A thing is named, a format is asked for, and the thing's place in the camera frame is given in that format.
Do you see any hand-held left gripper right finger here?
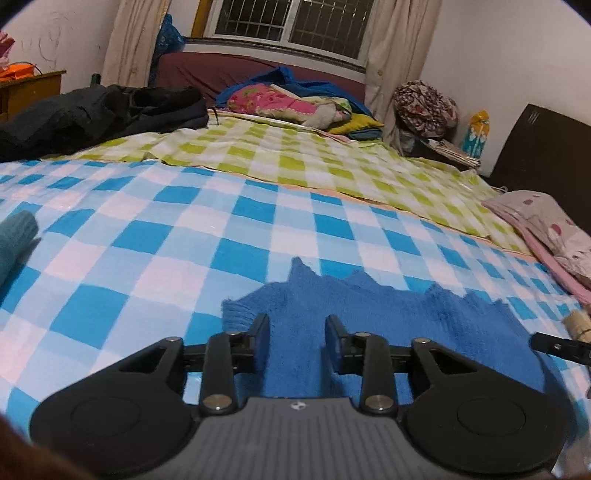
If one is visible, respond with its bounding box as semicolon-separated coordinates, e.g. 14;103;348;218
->
325;315;497;415

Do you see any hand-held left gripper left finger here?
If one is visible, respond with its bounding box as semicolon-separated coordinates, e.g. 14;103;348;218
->
99;314;271;416

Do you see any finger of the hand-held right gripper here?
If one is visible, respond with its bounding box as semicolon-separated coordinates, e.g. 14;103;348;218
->
530;331;591;366

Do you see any blue knit sweater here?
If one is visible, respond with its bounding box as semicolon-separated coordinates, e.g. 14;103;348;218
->
222;257;573;402

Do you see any beige striped folded sweater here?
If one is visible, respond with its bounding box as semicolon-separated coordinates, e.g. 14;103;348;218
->
561;308;591;343

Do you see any blue checkered bed sheet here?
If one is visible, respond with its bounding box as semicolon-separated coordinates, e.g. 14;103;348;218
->
0;159;591;439

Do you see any white floral pillow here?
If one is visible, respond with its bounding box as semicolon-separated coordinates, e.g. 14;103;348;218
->
482;191;591;278

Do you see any green checkered bed sheet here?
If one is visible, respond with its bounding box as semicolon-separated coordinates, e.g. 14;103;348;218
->
41;108;536;257

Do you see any dark wooden headboard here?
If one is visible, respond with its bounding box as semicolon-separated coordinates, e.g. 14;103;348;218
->
489;104;591;222

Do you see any yellow pillow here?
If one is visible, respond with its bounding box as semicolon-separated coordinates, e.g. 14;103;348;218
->
328;113;385;138

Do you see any stack of newspapers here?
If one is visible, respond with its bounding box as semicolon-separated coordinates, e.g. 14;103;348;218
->
420;137;481;169

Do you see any pink floral quilt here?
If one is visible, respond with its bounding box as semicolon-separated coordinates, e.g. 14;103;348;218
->
226;83;352;130

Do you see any floral cloth bundle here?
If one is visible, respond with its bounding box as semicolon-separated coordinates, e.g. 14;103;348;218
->
392;80;459;139

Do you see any teal rolled cloth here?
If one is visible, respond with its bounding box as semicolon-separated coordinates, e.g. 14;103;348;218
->
0;211;40;287

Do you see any maroon sofa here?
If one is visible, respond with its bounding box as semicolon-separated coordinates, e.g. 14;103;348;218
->
154;51;366;112

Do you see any black jacket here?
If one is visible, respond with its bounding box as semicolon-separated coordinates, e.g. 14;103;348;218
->
0;84;208;162

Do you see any cream curtain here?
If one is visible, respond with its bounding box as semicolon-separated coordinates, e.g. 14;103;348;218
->
365;0;444;134
102;0;172;88

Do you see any blue patterned cloth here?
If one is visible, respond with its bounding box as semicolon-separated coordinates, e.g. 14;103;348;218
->
154;14;186;62

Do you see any barred window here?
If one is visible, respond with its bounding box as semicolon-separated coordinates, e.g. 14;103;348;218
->
203;0;376;65

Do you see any wooden desk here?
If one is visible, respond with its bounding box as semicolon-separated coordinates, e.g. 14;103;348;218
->
0;70;68;123

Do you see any orange bag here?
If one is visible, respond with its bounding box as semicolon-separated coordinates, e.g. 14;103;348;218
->
0;64;38;84

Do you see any pink flowered cloth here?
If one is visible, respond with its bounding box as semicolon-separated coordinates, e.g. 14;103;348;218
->
0;30;16;70

